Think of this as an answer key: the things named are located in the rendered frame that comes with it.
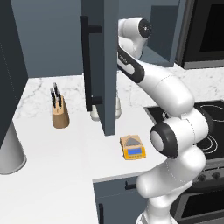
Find black base cabinet handle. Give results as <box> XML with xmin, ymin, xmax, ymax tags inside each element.
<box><xmin>98</xmin><ymin>202</ymin><xmax>105</xmax><ymax>224</ymax></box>

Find wooden knife block with knives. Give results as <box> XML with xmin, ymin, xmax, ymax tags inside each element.
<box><xmin>49</xmin><ymin>81</ymin><xmax>71</xmax><ymax>130</ymax></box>

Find grey-blue open cabinet door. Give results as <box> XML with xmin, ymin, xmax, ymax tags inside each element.
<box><xmin>80</xmin><ymin>0</ymin><xmax>120</xmax><ymax>137</ymax></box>

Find grey-blue base cabinet door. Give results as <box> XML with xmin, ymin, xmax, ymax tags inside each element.
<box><xmin>95</xmin><ymin>193</ymin><xmax>151</xmax><ymax>224</ymax></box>

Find black hob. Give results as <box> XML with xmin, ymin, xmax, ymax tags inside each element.
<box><xmin>143</xmin><ymin>99</ymin><xmax>224</xmax><ymax>170</ymax></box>

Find white cylindrical container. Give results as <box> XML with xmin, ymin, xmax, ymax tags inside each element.
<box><xmin>0</xmin><ymin>120</ymin><xmax>28</xmax><ymax>176</ymax></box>

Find black cabinet door handle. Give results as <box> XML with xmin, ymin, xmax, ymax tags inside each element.
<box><xmin>80</xmin><ymin>15</ymin><xmax>103</xmax><ymax>113</ymax></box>

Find grey-blue wall cabinet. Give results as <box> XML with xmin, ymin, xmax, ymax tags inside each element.
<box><xmin>117</xmin><ymin>0</ymin><xmax>188</xmax><ymax>68</ymax></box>

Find grey-blue drawer front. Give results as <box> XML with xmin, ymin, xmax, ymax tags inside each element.
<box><xmin>92</xmin><ymin>174</ymin><xmax>147</xmax><ymax>200</ymax></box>

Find black drawer handle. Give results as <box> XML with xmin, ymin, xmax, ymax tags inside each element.
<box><xmin>124</xmin><ymin>180</ymin><xmax>138</xmax><ymax>191</ymax></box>

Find white round appliance base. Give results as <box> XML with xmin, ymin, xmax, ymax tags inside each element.
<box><xmin>89</xmin><ymin>95</ymin><xmax>123</xmax><ymax>123</ymax></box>

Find black microwave oven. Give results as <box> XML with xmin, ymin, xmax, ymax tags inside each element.
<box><xmin>176</xmin><ymin>0</ymin><xmax>224</xmax><ymax>70</ymax></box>

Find steel oven front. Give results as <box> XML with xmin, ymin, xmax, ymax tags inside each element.
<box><xmin>170</xmin><ymin>163</ymin><xmax>224</xmax><ymax>224</ymax></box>

